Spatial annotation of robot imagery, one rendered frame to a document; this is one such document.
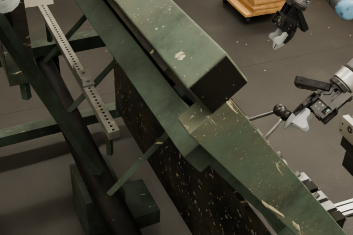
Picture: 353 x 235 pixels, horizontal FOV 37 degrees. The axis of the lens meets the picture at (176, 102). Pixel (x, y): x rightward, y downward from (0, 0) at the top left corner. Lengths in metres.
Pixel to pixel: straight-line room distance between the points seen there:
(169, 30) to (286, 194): 0.53
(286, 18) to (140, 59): 0.84
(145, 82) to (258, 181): 0.39
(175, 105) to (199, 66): 0.30
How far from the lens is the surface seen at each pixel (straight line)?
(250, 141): 1.15
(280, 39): 2.18
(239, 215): 2.22
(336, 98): 1.61
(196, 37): 1.04
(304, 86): 1.64
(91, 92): 2.42
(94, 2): 1.78
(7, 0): 0.92
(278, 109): 1.48
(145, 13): 1.18
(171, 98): 1.29
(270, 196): 1.33
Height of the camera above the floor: 2.40
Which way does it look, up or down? 36 degrees down
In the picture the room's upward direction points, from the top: 2 degrees clockwise
